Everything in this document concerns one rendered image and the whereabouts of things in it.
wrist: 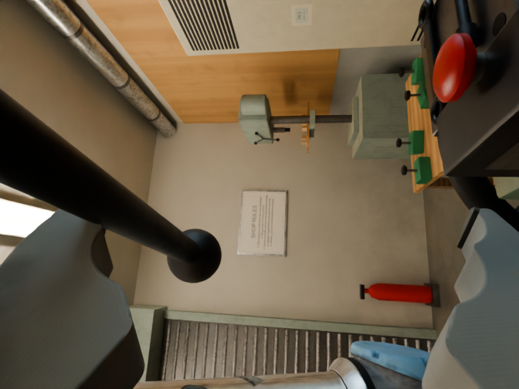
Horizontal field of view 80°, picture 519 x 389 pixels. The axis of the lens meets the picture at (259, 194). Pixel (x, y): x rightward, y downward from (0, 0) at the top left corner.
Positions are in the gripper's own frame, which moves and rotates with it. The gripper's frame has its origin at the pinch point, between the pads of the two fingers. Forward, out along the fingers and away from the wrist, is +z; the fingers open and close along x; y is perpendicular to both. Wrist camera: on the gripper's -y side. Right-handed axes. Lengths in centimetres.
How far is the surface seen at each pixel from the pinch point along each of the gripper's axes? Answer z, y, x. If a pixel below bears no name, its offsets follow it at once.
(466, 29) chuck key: 7.8, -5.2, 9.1
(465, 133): 4.7, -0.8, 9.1
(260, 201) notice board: 248, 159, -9
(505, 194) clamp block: 7.4, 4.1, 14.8
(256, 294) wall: 187, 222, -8
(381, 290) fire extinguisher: 174, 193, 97
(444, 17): 13.1, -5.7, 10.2
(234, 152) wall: 288, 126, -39
